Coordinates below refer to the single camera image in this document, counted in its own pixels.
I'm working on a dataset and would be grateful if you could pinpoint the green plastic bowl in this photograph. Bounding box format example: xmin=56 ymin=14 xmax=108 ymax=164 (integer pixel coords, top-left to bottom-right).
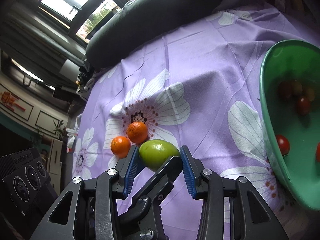
xmin=259 ymin=39 xmax=320 ymax=211

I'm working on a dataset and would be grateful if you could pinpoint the white lamp shade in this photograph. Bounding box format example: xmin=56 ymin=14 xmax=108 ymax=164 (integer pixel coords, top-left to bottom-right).
xmin=60 ymin=59 xmax=84 ymax=77

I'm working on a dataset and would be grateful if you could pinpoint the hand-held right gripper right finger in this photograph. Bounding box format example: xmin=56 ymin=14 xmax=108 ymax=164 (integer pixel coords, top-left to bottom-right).
xmin=179 ymin=145 xmax=290 ymax=240

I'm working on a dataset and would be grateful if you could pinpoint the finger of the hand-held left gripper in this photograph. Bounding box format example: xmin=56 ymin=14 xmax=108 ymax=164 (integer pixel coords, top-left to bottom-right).
xmin=117 ymin=156 xmax=184 ymax=240

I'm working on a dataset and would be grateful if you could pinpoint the green oval fruit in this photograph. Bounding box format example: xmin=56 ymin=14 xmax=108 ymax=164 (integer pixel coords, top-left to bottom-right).
xmin=139 ymin=139 xmax=180 ymax=172

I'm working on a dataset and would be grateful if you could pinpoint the green potted plant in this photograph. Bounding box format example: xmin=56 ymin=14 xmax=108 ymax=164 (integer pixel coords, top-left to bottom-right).
xmin=53 ymin=120 xmax=68 ymax=140

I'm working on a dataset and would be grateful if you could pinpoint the purple floral cloth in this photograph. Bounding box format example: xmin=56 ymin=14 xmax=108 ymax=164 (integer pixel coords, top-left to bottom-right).
xmin=71 ymin=4 xmax=320 ymax=240

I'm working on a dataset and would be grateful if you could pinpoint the window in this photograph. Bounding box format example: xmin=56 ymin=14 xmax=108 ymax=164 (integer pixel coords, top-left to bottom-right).
xmin=37 ymin=0 xmax=130 ymax=39

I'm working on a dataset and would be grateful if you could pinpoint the brown longan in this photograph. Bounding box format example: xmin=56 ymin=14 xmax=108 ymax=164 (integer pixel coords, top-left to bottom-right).
xmin=291 ymin=80 xmax=303 ymax=96
xmin=304 ymin=87 xmax=316 ymax=102

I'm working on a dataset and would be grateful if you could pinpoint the orange mandarin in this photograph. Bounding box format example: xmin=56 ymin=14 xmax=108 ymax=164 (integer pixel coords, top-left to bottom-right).
xmin=111 ymin=136 xmax=132 ymax=158
xmin=127 ymin=121 xmax=148 ymax=143

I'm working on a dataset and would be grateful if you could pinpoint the black chair backrest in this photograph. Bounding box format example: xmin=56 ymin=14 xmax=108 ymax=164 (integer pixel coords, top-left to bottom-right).
xmin=85 ymin=0 xmax=240 ymax=69

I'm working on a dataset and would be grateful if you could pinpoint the dark clothes pile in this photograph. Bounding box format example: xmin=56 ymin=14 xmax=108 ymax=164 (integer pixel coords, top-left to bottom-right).
xmin=76 ymin=60 xmax=97 ymax=93

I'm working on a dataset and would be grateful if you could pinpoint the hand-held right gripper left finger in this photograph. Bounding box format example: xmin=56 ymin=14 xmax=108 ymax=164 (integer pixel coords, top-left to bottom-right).
xmin=30 ymin=145 xmax=140 ymax=240

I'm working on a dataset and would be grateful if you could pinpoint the red tomato with stem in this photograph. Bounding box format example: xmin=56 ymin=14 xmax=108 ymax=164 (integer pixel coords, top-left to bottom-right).
xmin=275 ymin=134 xmax=290 ymax=157

